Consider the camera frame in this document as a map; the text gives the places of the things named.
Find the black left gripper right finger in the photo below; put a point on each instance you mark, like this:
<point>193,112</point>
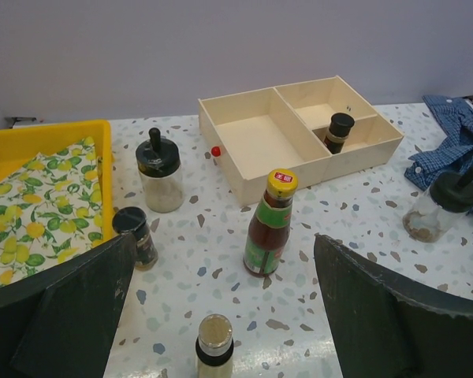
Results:
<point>385,324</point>

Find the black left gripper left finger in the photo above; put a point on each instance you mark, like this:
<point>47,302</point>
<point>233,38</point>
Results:
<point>61,322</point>

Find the small dark spice jar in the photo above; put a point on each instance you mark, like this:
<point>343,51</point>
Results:
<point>133,220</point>

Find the sauce bottle green label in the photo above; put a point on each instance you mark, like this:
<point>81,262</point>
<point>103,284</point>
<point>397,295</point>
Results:
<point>269,228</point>

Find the spice jar black lid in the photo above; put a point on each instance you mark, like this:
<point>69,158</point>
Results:
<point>338,132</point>

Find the lemon print cloth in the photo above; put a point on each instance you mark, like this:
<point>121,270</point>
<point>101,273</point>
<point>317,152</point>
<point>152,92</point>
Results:
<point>50,211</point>

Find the glass shaker jar brown residue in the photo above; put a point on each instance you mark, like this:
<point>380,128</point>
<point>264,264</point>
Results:
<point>443,203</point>

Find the small yellow oil bottle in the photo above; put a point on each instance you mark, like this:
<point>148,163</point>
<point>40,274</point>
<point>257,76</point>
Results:
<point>214,347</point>

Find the yellow plastic tray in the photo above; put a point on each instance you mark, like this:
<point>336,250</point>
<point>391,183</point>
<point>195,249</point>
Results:
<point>20,145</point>

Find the glass shaker jar white powder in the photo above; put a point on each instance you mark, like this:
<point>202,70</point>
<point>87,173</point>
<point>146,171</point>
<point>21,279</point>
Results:
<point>159,163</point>

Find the beige wooden divided box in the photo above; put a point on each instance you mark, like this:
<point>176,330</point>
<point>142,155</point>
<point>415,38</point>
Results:
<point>285,126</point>

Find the blue checked shirt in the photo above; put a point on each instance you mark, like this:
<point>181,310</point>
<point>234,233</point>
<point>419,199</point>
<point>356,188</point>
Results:
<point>455,153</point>

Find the small red cap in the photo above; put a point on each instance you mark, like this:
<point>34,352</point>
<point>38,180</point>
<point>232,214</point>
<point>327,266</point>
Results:
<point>215,151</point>

